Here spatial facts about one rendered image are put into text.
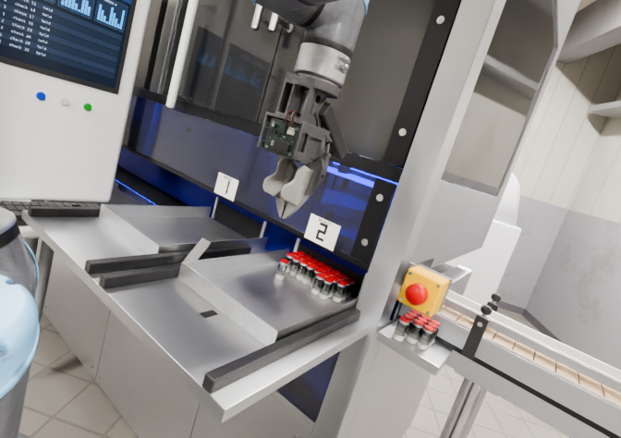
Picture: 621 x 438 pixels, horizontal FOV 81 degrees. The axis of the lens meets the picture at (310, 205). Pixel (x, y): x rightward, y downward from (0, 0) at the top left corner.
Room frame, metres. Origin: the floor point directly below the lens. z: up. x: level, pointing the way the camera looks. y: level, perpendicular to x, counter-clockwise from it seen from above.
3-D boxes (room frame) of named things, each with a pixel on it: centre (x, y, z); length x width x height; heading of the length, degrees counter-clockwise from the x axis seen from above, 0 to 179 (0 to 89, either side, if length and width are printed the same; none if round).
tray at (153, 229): (0.93, 0.29, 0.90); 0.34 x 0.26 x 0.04; 147
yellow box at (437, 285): (0.70, -0.27, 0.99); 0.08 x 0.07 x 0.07; 147
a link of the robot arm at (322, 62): (0.56, 0.04, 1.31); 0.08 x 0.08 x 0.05
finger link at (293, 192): (0.55, 0.03, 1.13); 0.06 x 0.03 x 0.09; 148
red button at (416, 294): (0.66, -0.24, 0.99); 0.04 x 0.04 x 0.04; 57
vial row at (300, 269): (0.83, -0.05, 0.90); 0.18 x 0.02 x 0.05; 57
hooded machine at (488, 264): (3.58, -1.48, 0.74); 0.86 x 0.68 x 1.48; 87
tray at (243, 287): (0.74, 0.01, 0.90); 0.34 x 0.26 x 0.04; 147
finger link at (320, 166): (0.56, 0.02, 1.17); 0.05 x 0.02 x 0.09; 58
